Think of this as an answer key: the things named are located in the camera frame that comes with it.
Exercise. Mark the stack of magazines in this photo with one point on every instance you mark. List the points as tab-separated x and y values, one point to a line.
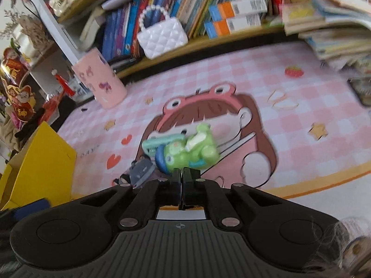
338	31

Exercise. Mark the green frog toy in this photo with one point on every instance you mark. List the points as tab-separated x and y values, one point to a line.
198	151

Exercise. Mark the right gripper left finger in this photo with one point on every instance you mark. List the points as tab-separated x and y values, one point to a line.
145	202

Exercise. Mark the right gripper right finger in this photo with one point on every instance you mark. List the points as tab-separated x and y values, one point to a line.
197	191

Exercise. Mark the red fortune god decoration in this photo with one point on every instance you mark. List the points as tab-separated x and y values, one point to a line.
21	97

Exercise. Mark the yellow cardboard box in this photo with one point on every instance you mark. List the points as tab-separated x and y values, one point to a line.
44	168

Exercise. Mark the white quilted pearl handbag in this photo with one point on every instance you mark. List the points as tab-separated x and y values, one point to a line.
162	37

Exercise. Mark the pink sticker cylinder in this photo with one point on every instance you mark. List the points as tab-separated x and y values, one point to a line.
96	74

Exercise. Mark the white cubby shelf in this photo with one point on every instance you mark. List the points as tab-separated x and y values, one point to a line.
53	62

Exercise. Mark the wooden bookshelf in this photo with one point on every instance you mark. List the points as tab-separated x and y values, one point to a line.
73	54

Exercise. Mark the pink checkered tablecloth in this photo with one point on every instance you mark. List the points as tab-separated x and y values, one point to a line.
283	122

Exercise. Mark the orange white medicine box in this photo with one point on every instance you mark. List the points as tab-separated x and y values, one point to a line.
231	9

